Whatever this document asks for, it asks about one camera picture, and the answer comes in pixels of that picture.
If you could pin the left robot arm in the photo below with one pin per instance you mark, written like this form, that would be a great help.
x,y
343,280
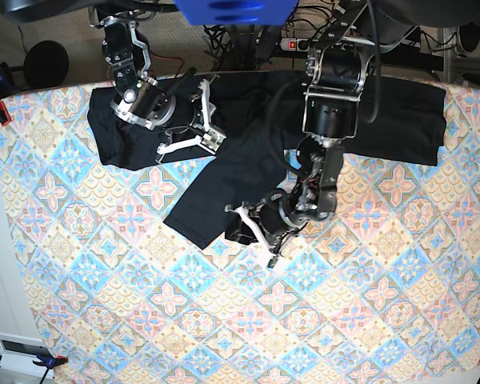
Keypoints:
x,y
343,114

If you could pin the blue clamp top left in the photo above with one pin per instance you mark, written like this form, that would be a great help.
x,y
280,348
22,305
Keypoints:
x,y
5,75

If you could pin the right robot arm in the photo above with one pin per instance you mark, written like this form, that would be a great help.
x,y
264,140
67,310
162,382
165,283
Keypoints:
x,y
139,100

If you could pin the white power strip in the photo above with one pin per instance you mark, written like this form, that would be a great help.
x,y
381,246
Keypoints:
x,y
294,44

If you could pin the white box with dark window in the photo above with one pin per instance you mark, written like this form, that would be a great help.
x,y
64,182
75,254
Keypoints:
x,y
14,344

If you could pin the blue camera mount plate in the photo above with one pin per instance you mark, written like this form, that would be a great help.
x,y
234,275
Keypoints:
x,y
236,12

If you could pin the black t-shirt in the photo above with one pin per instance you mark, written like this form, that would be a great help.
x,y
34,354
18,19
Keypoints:
x,y
410,127

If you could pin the blue clamp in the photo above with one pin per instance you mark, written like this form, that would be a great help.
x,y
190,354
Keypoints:
x,y
44,362
5,75

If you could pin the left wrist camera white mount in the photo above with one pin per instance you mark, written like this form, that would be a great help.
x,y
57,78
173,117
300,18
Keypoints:
x,y
256,228

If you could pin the patterned colourful tablecloth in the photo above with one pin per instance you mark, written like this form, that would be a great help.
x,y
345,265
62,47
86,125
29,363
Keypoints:
x,y
387,291

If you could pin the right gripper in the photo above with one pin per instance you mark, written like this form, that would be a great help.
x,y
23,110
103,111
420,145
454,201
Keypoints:
x,y
193,113

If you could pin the blue clamp bottom left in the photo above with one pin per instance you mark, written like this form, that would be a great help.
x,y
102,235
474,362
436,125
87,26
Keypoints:
x,y
44,362

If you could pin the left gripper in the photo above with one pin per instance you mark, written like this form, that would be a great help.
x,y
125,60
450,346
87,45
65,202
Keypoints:
x,y
264,226

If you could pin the black round stool seat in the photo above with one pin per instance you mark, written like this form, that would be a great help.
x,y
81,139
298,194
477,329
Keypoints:
x,y
46,65

